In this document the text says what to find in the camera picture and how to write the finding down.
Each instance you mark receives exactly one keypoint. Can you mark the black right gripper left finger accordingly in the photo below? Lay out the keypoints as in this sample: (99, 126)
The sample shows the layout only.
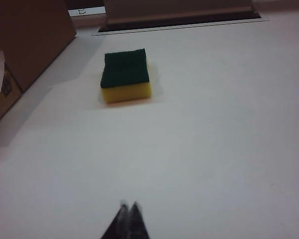
(115, 226)

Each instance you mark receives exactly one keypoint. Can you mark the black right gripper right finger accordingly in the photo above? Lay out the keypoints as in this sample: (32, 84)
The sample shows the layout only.
(138, 224)

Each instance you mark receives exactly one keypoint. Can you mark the yellow sponge with green pad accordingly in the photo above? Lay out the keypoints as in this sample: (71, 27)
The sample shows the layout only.
(125, 74)

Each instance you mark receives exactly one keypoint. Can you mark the tall brown cardboard box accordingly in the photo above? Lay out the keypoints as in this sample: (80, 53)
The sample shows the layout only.
(32, 37)

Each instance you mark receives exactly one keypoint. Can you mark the brown desk divider panel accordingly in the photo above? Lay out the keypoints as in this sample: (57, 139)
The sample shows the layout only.
(177, 10)

